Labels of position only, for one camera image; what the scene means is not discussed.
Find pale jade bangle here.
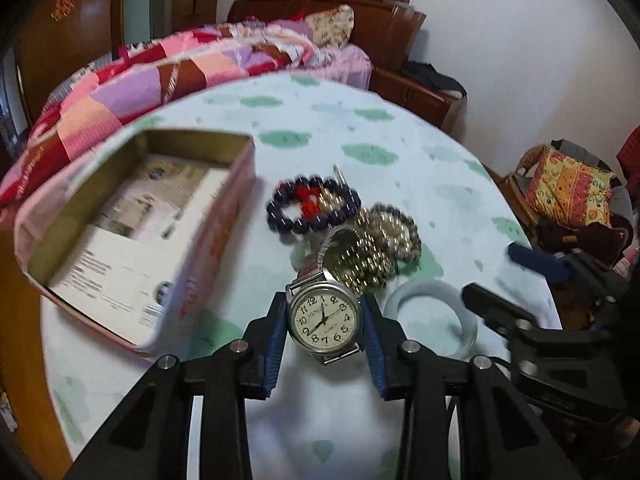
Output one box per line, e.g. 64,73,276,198
383,280,478,361

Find grey bead bracelet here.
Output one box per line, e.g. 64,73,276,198
354,201,422,264

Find gold bead bracelet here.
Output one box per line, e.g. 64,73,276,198
322,226,399,295

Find silver wrist watch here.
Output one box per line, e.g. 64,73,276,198
285,226,362,366

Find dark purple bead bracelet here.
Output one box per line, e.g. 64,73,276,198
264,173,362,234

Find paper leaflet in tin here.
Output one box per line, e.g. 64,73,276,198
48,155,230,347

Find wooden nightstand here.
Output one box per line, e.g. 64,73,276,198
370,67,465,133

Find pink tin box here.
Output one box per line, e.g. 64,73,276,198
14,129,256,357

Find black clothes on nightstand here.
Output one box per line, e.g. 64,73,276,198
400,61,468,100

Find pink bed sheet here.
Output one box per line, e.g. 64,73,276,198
291,44,373,91

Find wooden bed headboard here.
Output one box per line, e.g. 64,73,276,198
228,0,425,70

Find floral pillow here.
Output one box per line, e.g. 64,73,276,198
304,4,355,48

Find patchwork pink quilt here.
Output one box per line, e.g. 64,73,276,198
1,23,331,210

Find brown wooden wardrobe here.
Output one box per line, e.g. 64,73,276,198
12,0,217,124

